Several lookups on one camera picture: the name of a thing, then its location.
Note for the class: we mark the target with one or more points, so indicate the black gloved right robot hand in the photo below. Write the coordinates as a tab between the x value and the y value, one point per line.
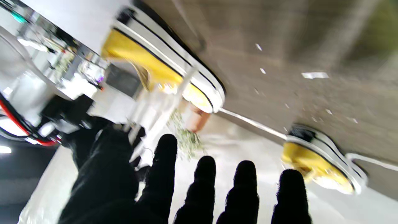
102	174

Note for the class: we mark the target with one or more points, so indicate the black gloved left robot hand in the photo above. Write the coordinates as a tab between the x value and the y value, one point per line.
202	193

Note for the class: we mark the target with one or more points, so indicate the yellow canvas sneaker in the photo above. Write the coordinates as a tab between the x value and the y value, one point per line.
146	59
311	165

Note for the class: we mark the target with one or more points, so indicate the printed kitchen backdrop cloth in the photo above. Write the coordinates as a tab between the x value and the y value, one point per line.
248	146

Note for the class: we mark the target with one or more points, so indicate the dark grey box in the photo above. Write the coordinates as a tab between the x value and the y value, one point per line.
122	82

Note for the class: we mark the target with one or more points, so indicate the small white scrap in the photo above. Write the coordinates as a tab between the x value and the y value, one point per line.
314	75

